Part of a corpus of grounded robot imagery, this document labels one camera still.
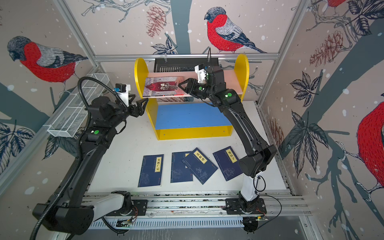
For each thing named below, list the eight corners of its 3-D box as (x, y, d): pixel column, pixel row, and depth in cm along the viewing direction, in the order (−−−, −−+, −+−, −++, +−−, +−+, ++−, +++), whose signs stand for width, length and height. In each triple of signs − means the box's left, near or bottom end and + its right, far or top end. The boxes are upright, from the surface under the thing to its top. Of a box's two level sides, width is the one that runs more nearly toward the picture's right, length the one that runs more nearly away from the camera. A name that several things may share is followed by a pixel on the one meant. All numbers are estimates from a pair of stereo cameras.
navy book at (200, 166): (202, 184, 83) (202, 183, 81) (181, 161, 91) (181, 160, 90) (217, 169, 88) (218, 168, 87) (196, 148, 97) (196, 147, 95)
